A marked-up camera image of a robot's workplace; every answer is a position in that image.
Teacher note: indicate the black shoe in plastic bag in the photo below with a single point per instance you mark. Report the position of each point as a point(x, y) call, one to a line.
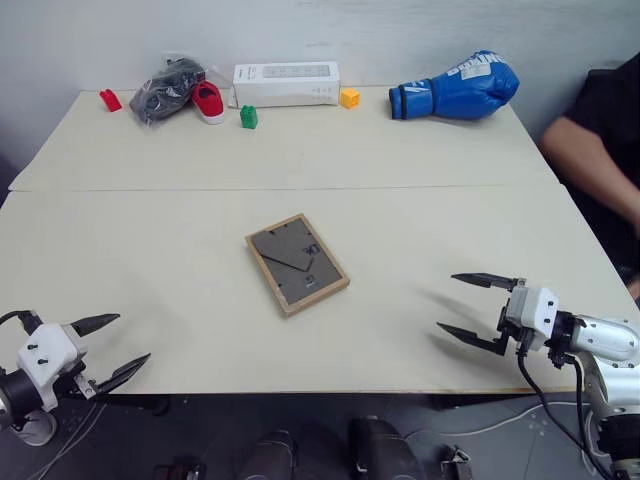
point(160, 97)

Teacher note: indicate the red toy block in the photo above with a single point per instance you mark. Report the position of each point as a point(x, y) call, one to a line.
point(110, 100)

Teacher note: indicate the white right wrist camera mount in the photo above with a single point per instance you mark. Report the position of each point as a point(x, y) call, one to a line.
point(539, 312)

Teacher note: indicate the blue boxing glove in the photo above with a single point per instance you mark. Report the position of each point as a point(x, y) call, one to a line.
point(465, 92)

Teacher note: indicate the wooden picture frame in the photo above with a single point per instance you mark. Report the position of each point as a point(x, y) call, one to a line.
point(305, 280)

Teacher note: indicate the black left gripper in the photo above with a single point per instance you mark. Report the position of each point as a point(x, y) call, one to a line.
point(87, 384)

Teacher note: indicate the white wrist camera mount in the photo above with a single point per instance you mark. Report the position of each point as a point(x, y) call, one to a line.
point(539, 312)
point(47, 355)

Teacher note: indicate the dark rounded shape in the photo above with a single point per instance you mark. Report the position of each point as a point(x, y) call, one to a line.
point(385, 450)

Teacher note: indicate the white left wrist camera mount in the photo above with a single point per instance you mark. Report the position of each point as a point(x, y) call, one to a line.
point(47, 355)

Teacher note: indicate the yellow toy block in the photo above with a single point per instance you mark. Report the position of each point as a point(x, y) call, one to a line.
point(350, 98)

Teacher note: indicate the white rectangular cardboard box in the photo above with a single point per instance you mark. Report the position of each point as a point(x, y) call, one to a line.
point(285, 90)

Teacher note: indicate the red canvas shoe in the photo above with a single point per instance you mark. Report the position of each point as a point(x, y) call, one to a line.
point(209, 102)

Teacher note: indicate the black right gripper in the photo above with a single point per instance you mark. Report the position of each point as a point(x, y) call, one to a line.
point(510, 337)

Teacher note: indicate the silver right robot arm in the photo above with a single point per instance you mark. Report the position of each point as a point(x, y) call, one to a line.
point(610, 336)

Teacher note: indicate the person in black shirt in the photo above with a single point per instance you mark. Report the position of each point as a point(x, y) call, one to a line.
point(600, 150)

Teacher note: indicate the green toy block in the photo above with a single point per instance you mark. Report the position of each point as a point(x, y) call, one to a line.
point(248, 118)

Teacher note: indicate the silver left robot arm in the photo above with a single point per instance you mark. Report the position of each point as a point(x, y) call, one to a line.
point(17, 390)

